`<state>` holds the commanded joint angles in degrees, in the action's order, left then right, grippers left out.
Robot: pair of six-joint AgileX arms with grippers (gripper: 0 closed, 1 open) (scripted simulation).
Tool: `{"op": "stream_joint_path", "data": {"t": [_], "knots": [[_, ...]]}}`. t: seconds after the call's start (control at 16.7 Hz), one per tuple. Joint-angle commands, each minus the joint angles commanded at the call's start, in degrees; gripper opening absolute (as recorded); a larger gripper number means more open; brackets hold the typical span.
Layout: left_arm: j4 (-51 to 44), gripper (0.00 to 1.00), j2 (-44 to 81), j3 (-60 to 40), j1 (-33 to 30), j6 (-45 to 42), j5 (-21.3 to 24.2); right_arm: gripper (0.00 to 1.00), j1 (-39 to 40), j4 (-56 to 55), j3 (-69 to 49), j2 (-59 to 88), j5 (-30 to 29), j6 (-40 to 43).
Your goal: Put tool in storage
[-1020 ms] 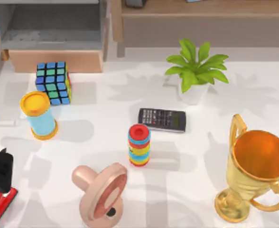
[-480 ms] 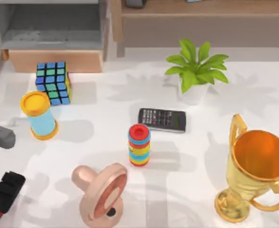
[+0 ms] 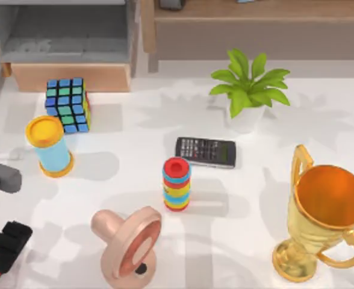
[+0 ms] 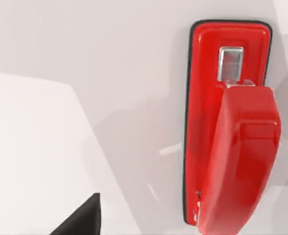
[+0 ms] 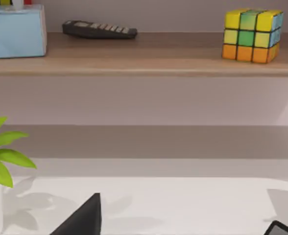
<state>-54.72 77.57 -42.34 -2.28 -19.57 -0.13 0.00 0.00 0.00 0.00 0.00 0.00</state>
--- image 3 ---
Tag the black remote control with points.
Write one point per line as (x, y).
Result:
(205, 152)

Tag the pale wooden drawer front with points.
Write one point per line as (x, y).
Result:
(71, 76)

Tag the wooden open shelf unit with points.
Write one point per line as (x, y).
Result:
(255, 39)

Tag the blue cylinder with yellow caps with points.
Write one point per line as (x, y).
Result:
(51, 150)

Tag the green plant in white pot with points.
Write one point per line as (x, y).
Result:
(246, 87)

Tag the gold trophy cup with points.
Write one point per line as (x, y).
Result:
(321, 216)

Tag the stack of coloured rings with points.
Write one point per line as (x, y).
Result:
(177, 186)

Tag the colourful puzzle cube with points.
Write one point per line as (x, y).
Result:
(70, 103)

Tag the dark object on shelf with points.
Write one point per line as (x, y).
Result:
(171, 3)

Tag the red and black stapler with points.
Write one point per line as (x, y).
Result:
(5, 244)

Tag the copper pink table fan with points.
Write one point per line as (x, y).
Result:
(126, 250)

